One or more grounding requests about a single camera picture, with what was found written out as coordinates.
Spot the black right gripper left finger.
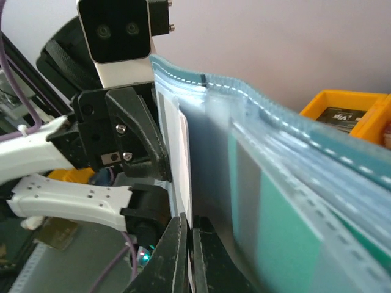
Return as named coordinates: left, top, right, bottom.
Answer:
left=125, top=213, right=188, bottom=293

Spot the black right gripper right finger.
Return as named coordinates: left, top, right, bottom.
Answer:
left=192, top=216, right=257, bottom=293

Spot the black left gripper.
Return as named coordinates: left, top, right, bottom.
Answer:
left=46, top=87, right=170, bottom=180

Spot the white red puzzle card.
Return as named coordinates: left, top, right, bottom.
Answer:
left=166, top=109, right=196, bottom=293

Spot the blue card holder wallet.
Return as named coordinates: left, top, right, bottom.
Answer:
left=150, top=55, right=390, bottom=292

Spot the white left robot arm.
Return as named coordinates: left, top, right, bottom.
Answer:
left=1, top=19, right=172, bottom=246

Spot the black VIP cards stack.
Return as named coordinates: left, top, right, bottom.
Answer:
left=316, top=107, right=367, bottom=133

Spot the orange triple bin left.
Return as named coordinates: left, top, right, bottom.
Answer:
left=300, top=90, right=390, bottom=147

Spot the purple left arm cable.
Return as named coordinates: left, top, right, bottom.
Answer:
left=0, top=0, right=43, bottom=143

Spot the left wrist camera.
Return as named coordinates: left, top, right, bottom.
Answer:
left=76, top=0, right=175, bottom=88

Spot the white slotted cable duct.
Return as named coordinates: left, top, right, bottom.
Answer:
left=9, top=243, right=48, bottom=293

